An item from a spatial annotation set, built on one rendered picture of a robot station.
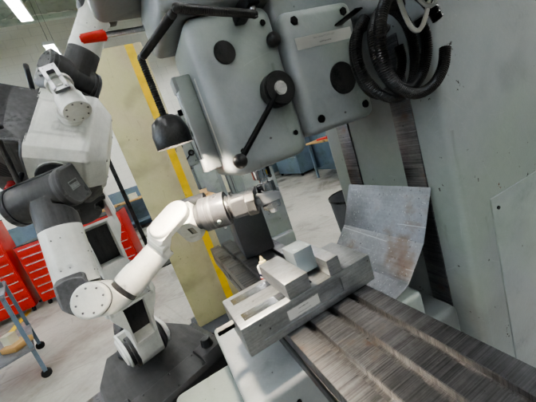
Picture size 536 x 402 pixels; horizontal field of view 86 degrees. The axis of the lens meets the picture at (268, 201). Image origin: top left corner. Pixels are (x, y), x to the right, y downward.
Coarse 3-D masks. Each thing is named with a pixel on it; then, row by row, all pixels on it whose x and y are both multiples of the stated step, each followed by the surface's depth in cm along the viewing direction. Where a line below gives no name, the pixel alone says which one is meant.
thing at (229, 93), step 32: (192, 32) 54; (224, 32) 56; (256, 32) 58; (192, 64) 57; (224, 64) 56; (256, 64) 59; (224, 96) 57; (256, 96) 59; (224, 128) 58; (288, 128) 63; (224, 160) 63; (256, 160) 61
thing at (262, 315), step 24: (336, 264) 66; (360, 264) 69; (264, 288) 70; (312, 288) 64; (336, 288) 67; (240, 312) 64; (264, 312) 61; (288, 312) 62; (312, 312) 64; (240, 336) 63; (264, 336) 60
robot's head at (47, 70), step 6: (42, 66) 69; (48, 66) 69; (54, 66) 70; (42, 72) 69; (48, 72) 69; (54, 72) 71; (60, 72) 69; (48, 78) 68; (60, 78) 69; (66, 84) 68; (54, 90) 67; (60, 90) 68
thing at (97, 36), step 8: (88, 32) 63; (96, 32) 64; (104, 32) 64; (112, 32) 65; (120, 32) 66; (128, 32) 67; (136, 32) 67; (88, 40) 63; (96, 40) 64; (104, 40) 65
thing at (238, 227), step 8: (248, 216) 108; (256, 216) 109; (232, 224) 111; (240, 224) 107; (248, 224) 108; (256, 224) 109; (264, 224) 110; (232, 232) 126; (240, 232) 108; (248, 232) 108; (256, 232) 109; (264, 232) 110; (240, 240) 108; (248, 240) 109; (256, 240) 110; (264, 240) 111; (272, 240) 112; (240, 248) 118; (248, 248) 109; (256, 248) 110; (264, 248) 111; (248, 256) 110
